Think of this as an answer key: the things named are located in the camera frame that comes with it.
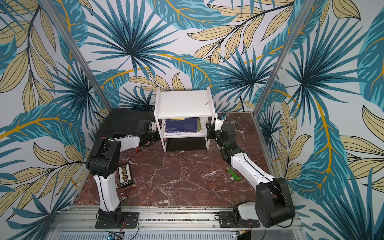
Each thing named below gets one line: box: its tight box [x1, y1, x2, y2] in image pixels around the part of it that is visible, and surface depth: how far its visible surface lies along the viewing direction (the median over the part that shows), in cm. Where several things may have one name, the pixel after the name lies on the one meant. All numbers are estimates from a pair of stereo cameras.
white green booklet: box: [197, 116, 208, 134], surface depth 90 cm
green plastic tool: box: [226, 166, 242, 181], surface depth 89 cm
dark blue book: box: [165, 117, 198, 133], surface depth 89 cm
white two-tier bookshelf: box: [154, 87, 216, 152], surface depth 79 cm
